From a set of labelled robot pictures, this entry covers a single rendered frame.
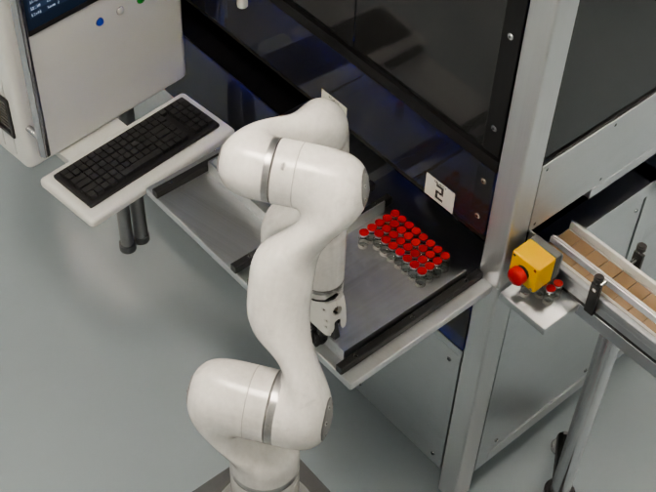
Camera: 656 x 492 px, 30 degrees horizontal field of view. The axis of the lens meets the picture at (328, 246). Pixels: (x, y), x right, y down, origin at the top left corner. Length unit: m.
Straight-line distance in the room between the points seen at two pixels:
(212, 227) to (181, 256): 1.13
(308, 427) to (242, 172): 0.41
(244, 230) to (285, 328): 0.84
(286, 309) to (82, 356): 1.81
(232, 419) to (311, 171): 0.42
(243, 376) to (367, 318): 0.64
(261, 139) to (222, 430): 0.47
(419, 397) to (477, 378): 0.31
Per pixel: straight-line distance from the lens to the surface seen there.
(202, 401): 1.94
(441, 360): 2.94
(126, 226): 3.50
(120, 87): 3.02
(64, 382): 3.56
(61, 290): 3.77
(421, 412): 3.17
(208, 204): 2.74
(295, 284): 1.84
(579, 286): 2.59
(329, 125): 1.90
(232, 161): 1.80
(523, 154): 2.33
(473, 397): 2.92
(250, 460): 2.04
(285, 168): 1.78
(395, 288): 2.58
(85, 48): 2.88
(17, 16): 2.62
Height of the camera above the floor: 2.86
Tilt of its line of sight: 48 degrees down
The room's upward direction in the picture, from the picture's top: 3 degrees clockwise
